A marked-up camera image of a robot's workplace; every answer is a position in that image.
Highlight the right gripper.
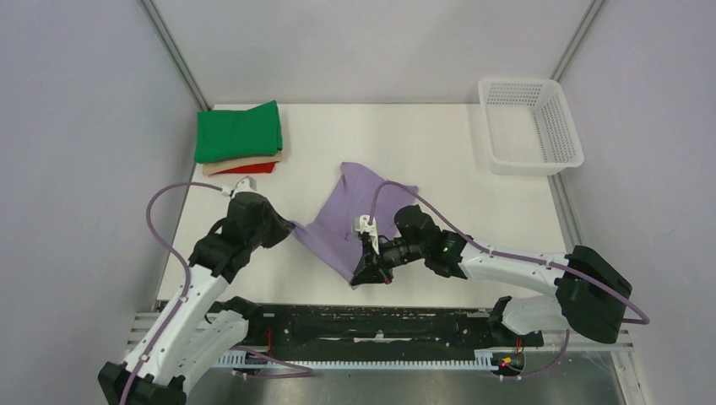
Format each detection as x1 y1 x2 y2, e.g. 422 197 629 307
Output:
351 235 427 286

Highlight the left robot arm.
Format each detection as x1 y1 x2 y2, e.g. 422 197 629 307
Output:
98 192 294 404

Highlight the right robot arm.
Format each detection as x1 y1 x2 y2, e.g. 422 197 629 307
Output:
350 205 632 344

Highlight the red folded t-shirt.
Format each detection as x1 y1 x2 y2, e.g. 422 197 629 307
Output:
220 162 276 175

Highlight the beige folded t-shirt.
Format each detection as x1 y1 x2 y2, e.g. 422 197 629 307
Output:
201 151 283 176

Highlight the green folded t-shirt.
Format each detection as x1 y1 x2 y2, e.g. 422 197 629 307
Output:
194 100 283 164

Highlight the white plastic basket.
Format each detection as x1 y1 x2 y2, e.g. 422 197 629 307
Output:
478 78 584 176

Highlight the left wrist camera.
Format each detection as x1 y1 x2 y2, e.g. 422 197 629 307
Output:
230 175 257 197

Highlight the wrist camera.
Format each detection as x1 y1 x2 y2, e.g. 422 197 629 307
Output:
230 175 257 197
352 215 380 253

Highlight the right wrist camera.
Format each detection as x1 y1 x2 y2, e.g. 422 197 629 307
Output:
352 215 380 253

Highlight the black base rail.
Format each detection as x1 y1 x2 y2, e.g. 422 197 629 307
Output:
156 300 545 362

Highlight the white cable duct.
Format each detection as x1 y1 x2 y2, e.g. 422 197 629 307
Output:
212 350 499 372

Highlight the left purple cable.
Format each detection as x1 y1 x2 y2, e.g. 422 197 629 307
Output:
118 181 314 405

